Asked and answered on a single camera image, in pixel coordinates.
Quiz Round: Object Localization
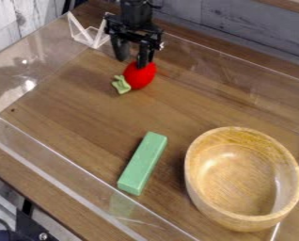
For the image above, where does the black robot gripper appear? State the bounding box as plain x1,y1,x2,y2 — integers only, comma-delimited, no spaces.
104,0,162,69

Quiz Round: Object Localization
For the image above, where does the red ball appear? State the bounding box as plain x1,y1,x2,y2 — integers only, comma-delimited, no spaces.
122,61,157,89

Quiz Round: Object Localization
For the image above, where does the long green rectangular block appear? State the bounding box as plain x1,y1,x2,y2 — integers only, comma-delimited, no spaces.
117,132,166,196

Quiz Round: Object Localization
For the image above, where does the wooden bowl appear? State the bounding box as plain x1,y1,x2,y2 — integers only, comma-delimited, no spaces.
183,126,299,232

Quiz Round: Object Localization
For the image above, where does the black metal clamp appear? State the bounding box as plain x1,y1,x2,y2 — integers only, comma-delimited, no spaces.
14,200,58,241

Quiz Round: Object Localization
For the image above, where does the clear acrylic corner bracket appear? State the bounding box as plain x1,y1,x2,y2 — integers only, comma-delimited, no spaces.
66,12,110,49

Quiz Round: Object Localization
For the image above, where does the clear acrylic tray wall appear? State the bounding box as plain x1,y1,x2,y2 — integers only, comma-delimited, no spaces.
0,19,299,241

